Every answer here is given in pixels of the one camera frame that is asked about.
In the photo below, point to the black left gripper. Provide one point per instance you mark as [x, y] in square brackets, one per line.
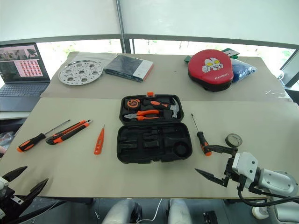
[10, 203]

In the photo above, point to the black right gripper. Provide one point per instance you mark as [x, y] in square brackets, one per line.
[231, 169]

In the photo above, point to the orange black utility knife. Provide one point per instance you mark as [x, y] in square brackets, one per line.
[67, 133]

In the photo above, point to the orange test pen screwdriver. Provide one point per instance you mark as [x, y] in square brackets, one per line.
[99, 143]

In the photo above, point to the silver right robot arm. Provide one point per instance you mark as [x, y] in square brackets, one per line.
[278, 184]

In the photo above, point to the black plastic tool case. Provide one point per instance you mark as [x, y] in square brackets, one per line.
[149, 140]

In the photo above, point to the silver rounded robot shell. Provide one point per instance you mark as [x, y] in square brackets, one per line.
[121, 211]
[178, 212]

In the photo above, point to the red cartoon boxing pad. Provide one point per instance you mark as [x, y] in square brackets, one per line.
[210, 75]

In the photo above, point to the blue mesh bag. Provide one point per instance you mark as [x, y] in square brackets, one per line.
[243, 70]

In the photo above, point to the orange black tape measure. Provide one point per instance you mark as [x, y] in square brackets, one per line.
[132, 103]

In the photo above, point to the open laptop computer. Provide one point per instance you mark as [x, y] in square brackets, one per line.
[21, 61]

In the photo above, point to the perforated steel steamer plate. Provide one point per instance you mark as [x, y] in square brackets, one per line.
[80, 72]

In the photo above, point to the dark folded cloth package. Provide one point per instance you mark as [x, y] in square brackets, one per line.
[126, 66]

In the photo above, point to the clear plastic bag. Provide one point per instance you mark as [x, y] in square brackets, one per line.
[105, 58]

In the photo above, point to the ribbed metal pole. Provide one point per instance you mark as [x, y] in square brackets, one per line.
[121, 21]

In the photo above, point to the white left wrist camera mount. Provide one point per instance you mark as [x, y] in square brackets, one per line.
[2, 182]

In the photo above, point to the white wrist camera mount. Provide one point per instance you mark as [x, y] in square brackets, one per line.
[245, 164]
[2, 182]

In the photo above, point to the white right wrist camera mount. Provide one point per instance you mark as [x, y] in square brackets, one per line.
[245, 164]

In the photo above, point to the grey window frame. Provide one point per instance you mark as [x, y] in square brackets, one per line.
[127, 44]

